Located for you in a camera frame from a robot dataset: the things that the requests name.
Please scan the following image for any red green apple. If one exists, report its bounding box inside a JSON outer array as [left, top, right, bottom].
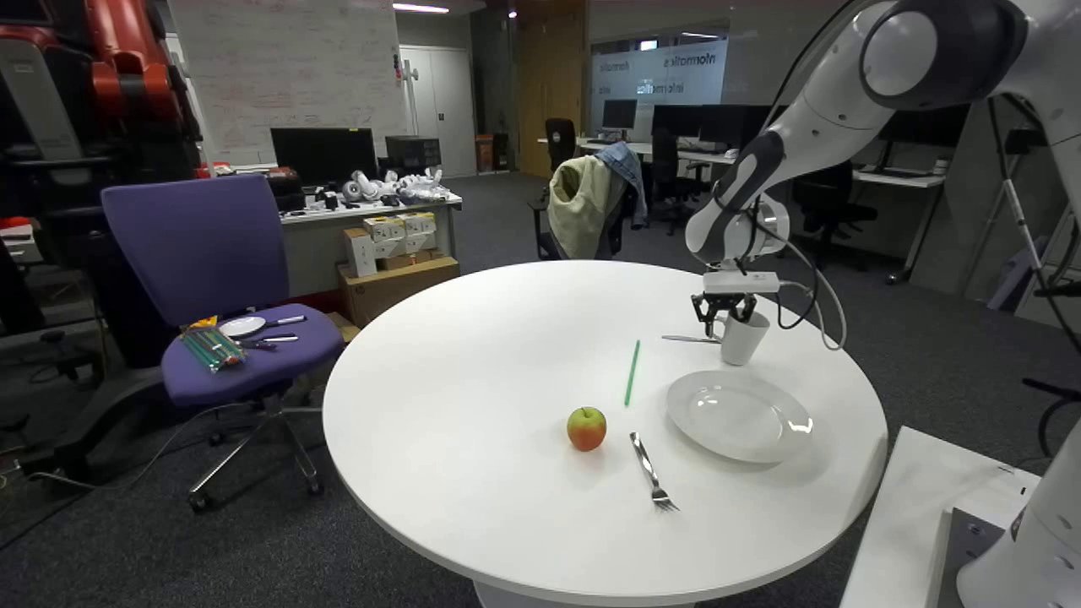
[[565, 406, 608, 454]]

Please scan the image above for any green straw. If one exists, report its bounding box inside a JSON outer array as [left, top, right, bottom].
[[622, 339, 641, 410]]

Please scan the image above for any white ceramic mug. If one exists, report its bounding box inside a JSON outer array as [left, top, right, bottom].
[[719, 315, 769, 368]]

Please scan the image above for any small white dish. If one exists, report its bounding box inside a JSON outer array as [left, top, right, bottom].
[[221, 315, 268, 339]]

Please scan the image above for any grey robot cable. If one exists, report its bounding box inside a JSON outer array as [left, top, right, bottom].
[[769, 230, 850, 355]]

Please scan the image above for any cardboard box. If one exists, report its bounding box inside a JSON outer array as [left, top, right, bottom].
[[337, 257, 459, 326]]

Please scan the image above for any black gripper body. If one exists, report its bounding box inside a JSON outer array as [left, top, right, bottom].
[[691, 293, 758, 320]]

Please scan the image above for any white ceramic plate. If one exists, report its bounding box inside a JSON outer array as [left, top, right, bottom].
[[665, 368, 817, 465]]

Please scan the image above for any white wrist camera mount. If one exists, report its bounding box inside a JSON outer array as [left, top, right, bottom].
[[704, 271, 783, 296]]

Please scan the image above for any black computer monitor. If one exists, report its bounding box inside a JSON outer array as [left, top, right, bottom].
[[271, 128, 378, 187]]

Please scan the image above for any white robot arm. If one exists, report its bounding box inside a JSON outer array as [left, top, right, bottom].
[[685, 0, 1081, 331]]

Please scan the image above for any silver fork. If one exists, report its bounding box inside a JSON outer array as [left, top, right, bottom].
[[627, 431, 674, 510]]

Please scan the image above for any white side desk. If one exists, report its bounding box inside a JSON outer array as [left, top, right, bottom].
[[837, 427, 1037, 608]]

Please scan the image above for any white round table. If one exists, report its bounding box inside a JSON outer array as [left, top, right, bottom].
[[324, 261, 887, 608]]

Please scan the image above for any chair with beige jacket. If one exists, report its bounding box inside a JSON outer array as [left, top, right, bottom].
[[534, 143, 650, 261]]

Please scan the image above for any purple office chair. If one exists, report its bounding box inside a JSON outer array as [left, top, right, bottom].
[[101, 177, 345, 514]]

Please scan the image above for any red industrial robot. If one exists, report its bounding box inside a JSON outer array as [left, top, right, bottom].
[[0, 0, 199, 180]]

